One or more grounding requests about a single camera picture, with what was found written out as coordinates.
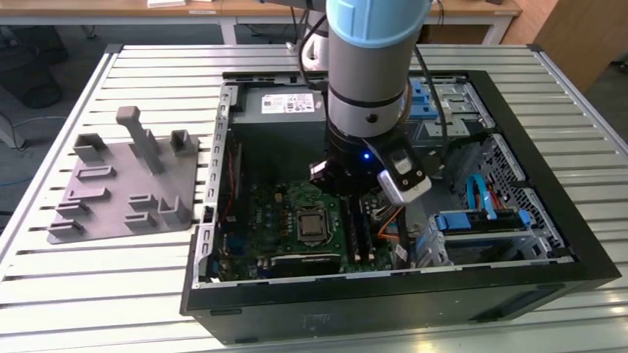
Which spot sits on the wooden cabinet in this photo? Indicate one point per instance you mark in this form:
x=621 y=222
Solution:
x=578 y=36

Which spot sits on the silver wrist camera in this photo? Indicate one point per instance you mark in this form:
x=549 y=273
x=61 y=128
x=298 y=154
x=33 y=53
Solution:
x=404 y=176
x=320 y=173

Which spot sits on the grey parts rack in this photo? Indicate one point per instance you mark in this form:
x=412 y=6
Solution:
x=122 y=176

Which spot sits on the grey power supply unit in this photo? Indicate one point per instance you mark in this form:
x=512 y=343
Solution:
x=278 y=147

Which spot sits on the black graphics card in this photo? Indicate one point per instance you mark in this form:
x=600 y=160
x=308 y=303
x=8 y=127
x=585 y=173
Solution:
x=304 y=266

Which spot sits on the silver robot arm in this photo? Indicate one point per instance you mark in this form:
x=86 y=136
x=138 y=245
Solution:
x=368 y=73

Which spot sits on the black PC case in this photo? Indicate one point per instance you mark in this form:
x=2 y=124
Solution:
x=342 y=305

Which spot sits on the hard disk in blue carrier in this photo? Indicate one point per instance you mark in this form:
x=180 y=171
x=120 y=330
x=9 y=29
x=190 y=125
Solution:
x=450 y=222

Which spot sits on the silver CPU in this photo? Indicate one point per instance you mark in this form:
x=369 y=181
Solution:
x=312 y=225

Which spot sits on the metal optical drive cage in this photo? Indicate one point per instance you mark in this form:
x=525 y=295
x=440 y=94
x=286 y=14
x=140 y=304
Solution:
x=462 y=128

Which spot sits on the white papers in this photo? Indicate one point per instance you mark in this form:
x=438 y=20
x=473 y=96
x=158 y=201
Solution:
x=166 y=3

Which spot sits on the black bag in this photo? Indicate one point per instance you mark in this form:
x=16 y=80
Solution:
x=29 y=73

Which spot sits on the black CPU socket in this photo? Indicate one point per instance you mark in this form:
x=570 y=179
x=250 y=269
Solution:
x=312 y=209

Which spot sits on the green motherboard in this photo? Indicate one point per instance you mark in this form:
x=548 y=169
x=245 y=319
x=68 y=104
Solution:
x=274 y=206

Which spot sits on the wooden desk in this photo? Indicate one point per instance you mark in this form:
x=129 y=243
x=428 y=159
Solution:
x=97 y=11

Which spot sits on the blue drive latch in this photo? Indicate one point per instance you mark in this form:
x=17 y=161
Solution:
x=421 y=110

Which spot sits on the metal disk bay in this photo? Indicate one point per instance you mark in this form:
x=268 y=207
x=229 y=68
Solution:
x=490 y=239

